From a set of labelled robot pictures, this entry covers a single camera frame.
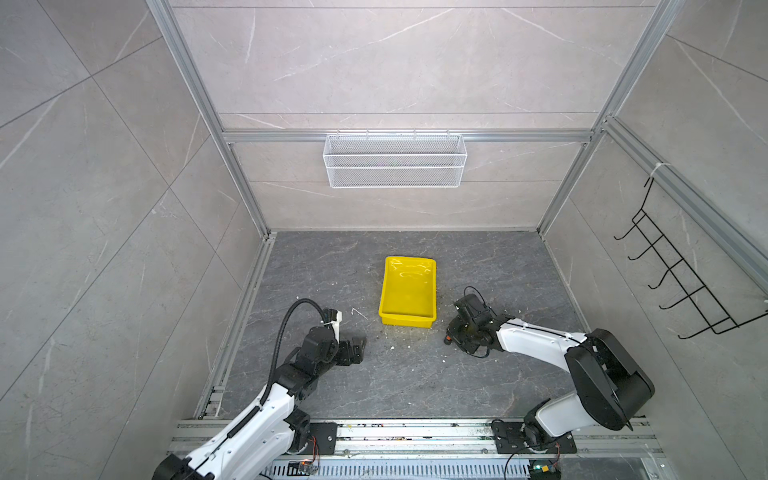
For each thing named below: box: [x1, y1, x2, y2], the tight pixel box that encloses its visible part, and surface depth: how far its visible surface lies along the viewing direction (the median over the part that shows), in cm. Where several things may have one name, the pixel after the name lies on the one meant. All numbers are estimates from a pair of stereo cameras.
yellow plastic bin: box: [379, 256, 437, 328], surface depth 102 cm
